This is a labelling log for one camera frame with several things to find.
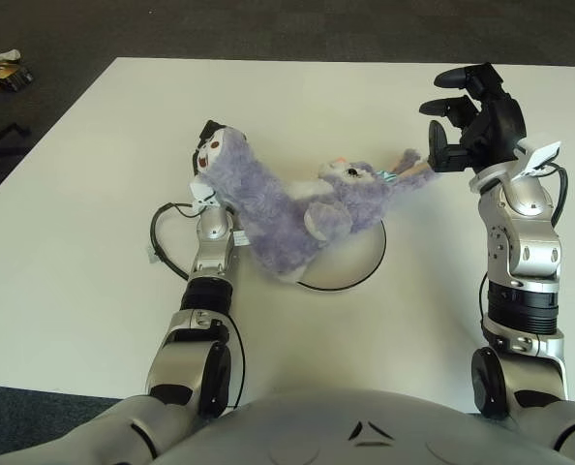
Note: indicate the grey robot torso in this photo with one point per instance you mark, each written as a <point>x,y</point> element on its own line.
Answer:
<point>316,426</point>

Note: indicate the white left wrist connector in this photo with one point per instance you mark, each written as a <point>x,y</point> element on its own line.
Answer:
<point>198,186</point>

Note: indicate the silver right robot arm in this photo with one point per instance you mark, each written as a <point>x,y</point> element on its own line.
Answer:
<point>520,237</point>

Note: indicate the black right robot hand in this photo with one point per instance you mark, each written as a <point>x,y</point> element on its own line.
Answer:
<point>495,126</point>

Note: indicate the black chair base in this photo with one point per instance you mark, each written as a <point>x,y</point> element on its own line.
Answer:
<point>11,132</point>

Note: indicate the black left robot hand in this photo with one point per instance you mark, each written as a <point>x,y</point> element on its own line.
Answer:
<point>212,127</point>

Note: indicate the purple plush doll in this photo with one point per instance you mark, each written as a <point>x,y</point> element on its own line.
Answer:
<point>268,213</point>

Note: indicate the white right wrist connector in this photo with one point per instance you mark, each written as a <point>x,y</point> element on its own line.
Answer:
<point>541,155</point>

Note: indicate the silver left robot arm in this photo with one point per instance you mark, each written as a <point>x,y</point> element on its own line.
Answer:
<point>210,252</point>

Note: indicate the white plate with black rim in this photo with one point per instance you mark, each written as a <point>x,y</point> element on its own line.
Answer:
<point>350,257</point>

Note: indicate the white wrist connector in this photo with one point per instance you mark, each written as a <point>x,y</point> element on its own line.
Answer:
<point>198,186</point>
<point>541,155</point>

